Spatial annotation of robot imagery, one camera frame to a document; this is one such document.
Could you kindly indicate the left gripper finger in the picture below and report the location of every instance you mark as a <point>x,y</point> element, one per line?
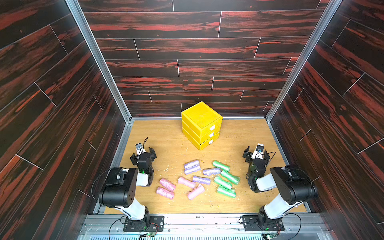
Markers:
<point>153,155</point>
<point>134,159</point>

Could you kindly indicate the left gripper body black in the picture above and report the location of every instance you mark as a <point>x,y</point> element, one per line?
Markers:
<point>142,156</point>

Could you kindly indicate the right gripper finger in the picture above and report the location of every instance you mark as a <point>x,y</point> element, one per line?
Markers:
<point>266,156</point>
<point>247,155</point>

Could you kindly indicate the green roll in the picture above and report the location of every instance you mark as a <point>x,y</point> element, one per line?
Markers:
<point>231,178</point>
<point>227,185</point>
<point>220,165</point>
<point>226,192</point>

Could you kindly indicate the green roll bottom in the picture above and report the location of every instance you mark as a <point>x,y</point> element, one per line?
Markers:
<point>226,192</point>

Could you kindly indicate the yellow top drawer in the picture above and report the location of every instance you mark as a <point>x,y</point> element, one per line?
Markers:
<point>198,132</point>

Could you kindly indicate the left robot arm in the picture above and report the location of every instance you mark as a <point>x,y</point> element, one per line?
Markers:
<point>118,191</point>

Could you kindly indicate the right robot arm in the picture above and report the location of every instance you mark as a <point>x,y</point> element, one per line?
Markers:
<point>294,186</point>

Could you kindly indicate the yellow drawer cabinet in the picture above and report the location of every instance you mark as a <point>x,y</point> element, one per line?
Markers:
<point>201,125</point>

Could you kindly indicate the pink roll far left upper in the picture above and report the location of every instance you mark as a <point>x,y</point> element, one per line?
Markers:
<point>167,184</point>

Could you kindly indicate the pink roll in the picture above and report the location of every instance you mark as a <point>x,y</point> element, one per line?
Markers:
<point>196,192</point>
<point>167,184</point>
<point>165,193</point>
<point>186,182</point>

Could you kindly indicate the green roll top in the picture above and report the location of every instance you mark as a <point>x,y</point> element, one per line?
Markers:
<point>220,165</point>

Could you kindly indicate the purple roll middle right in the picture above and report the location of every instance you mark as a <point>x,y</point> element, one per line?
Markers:
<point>212,171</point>

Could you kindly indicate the purple roll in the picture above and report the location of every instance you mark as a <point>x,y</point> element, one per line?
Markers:
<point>192,169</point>
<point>201,180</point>
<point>191,164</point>
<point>212,171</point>

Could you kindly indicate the purple roll upper front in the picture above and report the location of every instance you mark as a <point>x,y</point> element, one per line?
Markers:
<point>192,169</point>

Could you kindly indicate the pink roll far left lower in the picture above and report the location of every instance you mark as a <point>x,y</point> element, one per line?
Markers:
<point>165,193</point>

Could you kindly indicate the purple roll upper back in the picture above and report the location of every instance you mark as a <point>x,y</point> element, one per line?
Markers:
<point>191,164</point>

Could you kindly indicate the purple roll lower centre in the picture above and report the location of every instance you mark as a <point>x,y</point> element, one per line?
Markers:
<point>201,180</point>

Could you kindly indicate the pink roll lower centre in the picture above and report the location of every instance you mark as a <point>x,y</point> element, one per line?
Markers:
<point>196,192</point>

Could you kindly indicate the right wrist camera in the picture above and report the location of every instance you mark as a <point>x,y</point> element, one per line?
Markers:
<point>259,152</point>

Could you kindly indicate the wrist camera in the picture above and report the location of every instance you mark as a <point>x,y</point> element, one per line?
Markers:
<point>140,149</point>
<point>259,152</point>

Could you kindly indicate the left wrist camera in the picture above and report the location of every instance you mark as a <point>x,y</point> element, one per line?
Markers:
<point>140,149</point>

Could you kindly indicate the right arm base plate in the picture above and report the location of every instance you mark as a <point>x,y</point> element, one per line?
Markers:
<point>254,223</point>

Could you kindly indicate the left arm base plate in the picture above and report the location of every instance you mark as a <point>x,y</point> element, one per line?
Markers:
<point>151,223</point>

